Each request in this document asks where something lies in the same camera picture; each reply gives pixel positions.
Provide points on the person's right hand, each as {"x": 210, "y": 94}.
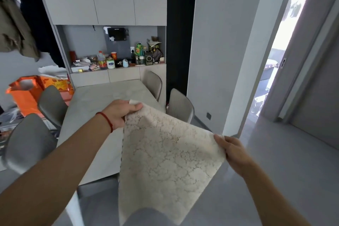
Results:
{"x": 234, "y": 154}

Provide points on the person's left hand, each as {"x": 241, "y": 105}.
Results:
{"x": 119, "y": 113}

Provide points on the beige lace tablecloth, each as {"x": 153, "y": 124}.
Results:
{"x": 164, "y": 159}

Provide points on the person's left forearm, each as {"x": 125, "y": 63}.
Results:
{"x": 53, "y": 175}

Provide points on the person's right forearm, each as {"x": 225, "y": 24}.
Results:
{"x": 272, "y": 202}

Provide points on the grey upholstered chair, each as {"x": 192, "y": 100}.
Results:
{"x": 153, "y": 85}
{"x": 29, "y": 143}
{"x": 53, "y": 106}
{"x": 181, "y": 105}

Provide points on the black pouch with keys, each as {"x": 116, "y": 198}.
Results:
{"x": 119, "y": 63}

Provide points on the light blue small vase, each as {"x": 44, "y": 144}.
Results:
{"x": 125, "y": 63}

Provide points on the white jar blue label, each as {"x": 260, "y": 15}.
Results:
{"x": 110, "y": 63}

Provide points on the small brown dish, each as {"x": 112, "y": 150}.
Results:
{"x": 132, "y": 64}

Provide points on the dark sauce bottle red label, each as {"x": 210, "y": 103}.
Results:
{"x": 102, "y": 63}

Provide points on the pink striped packet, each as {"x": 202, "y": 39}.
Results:
{"x": 93, "y": 67}

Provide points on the pink box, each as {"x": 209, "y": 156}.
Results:
{"x": 68, "y": 98}

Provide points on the clear jar white lid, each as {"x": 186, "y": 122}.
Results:
{"x": 141, "y": 60}

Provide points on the orange paper cup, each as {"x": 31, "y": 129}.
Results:
{"x": 114, "y": 55}

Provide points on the white flat box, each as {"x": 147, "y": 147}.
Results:
{"x": 76, "y": 69}

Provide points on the black trophy plaque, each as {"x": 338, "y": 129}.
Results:
{"x": 149, "y": 59}

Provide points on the green snack bag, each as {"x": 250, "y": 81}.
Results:
{"x": 139, "y": 49}

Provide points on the small cream box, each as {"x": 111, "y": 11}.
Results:
{"x": 161, "y": 60}

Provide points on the dark handbag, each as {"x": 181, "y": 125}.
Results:
{"x": 158, "y": 54}

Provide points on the red canister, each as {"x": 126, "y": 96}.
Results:
{"x": 73, "y": 56}

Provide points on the folded newspaper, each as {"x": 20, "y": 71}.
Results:
{"x": 154, "y": 43}

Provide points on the white crumpled paper bag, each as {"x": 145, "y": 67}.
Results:
{"x": 51, "y": 71}

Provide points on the orange paper bag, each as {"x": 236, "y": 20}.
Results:
{"x": 25, "y": 98}

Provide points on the plain grey door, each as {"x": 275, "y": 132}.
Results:
{"x": 320, "y": 101}

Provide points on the clear plastic bag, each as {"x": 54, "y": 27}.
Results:
{"x": 10, "y": 116}

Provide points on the grey door silver lock plate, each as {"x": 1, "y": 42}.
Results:
{"x": 294, "y": 56}

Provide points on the black hanging jacket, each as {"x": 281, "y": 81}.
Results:
{"x": 34, "y": 8}

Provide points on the khaki hanging garment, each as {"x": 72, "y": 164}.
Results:
{"x": 13, "y": 29}

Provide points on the dark wall socket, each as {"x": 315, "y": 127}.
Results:
{"x": 208, "y": 116}

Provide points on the black wall water dispenser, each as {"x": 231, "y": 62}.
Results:
{"x": 117, "y": 34}

